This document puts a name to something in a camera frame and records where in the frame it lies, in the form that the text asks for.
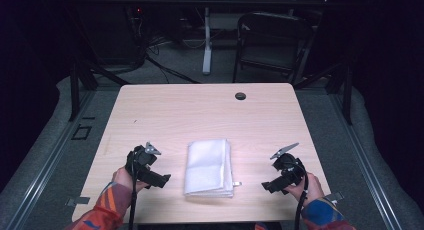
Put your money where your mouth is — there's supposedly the aluminium floor rail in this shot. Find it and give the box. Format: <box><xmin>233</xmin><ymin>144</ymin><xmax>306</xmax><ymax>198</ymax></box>
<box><xmin>5</xmin><ymin>89</ymin><xmax>96</xmax><ymax>230</ymax></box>
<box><xmin>328</xmin><ymin>91</ymin><xmax>404</xmax><ymax>230</ymax></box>

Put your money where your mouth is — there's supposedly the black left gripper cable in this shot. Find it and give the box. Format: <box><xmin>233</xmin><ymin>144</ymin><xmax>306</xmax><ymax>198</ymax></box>
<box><xmin>128</xmin><ymin>149</ymin><xmax>139</xmax><ymax>230</ymax></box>

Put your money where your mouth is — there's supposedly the black metal frame stand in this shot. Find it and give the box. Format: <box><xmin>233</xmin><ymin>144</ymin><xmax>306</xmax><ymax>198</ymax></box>
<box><xmin>293</xmin><ymin>58</ymin><xmax>355</xmax><ymax>126</ymax></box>
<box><xmin>67</xmin><ymin>56</ymin><xmax>131</xmax><ymax>123</ymax></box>

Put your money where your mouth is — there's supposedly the person's right hand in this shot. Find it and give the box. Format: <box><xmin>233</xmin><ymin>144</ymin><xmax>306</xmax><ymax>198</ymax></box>
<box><xmin>284</xmin><ymin>172</ymin><xmax>325</xmax><ymax>208</ymax></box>

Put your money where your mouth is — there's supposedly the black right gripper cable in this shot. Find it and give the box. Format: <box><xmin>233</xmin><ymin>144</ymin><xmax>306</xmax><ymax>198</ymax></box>
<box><xmin>293</xmin><ymin>169</ymin><xmax>310</xmax><ymax>230</ymax></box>

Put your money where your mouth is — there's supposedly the black floor cable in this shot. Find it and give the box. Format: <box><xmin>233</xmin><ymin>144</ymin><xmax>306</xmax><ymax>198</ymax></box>
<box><xmin>144</xmin><ymin>54</ymin><xmax>201</xmax><ymax>85</ymax></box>

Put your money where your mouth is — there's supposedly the black horizontal frame bar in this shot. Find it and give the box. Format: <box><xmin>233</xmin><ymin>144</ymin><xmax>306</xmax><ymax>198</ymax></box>
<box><xmin>66</xmin><ymin>0</ymin><xmax>334</xmax><ymax>8</ymax></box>

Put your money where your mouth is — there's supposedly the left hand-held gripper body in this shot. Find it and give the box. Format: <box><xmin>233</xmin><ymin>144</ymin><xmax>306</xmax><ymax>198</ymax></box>
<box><xmin>124</xmin><ymin>141</ymin><xmax>163</xmax><ymax>185</ymax></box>

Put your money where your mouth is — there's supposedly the white table leg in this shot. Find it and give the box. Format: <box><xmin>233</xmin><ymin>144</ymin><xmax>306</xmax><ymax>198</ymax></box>
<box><xmin>202</xmin><ymin>6</ymin><xmax>214</xmax><ymax>76</ymax></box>

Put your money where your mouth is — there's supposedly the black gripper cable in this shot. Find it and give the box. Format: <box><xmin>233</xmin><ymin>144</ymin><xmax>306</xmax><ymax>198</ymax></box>
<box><xmin>128</xmin><ymin>149</ymin><xmax>139</xmax><ymax>230</ymax></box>
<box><xmin>293</xmin><ymin>169</ymin><xmax>310</xmax><ymax>230</ymax></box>

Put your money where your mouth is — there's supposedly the person's left hand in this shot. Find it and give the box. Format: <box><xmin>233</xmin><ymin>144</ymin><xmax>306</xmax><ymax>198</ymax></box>
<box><xmin>111</xmin><ymin>166</ymin><xmax>150</xmax><ymax>194</ymax></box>

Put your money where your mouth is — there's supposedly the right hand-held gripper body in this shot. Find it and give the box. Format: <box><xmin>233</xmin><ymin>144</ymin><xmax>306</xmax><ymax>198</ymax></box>
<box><xmin>269</xmin><ymin>142</ymin><xmax>306</xmax><ymax>187</ymax></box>

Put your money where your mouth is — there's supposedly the black folding chair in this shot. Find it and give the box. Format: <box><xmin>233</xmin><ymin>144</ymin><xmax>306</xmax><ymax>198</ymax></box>
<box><xmin>232</xmin><ymin>11</ymin><xmax>315</xmax><ymax>86</ymax></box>

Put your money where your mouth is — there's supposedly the dark computer tower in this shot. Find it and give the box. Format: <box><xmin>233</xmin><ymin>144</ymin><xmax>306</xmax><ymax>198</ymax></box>
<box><xmin>83</xmin><ymin>4</ymin><xmax>145</xmax><ymax>67</ymax></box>

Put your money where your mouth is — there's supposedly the grey tape piece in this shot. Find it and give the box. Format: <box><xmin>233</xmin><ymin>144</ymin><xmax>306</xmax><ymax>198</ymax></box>
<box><xmin>323</xmin><ymin>191</ymin><xmax>345</xmax><ymax>205</ymax></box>
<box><xmin>65</xmin><ymin>196</ymin><xmax>91</xmax><ymax>208</ymax></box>

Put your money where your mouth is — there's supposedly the white towel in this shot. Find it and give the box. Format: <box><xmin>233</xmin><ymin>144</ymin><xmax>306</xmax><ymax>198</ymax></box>
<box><xmin>183</xmin><ymin>138</ymin><xmax>242</xmax><ymax>199</ymax></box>

